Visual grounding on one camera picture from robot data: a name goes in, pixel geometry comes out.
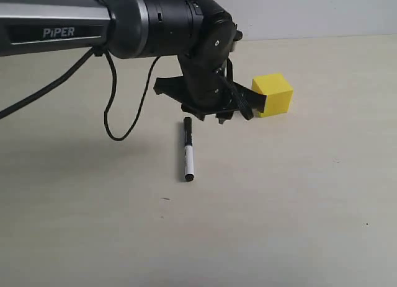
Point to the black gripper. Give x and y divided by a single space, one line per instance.
204 90

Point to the black and white marker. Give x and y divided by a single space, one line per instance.
188 150

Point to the yellow foam cube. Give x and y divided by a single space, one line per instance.
278 94

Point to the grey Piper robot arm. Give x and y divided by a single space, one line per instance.
200 33

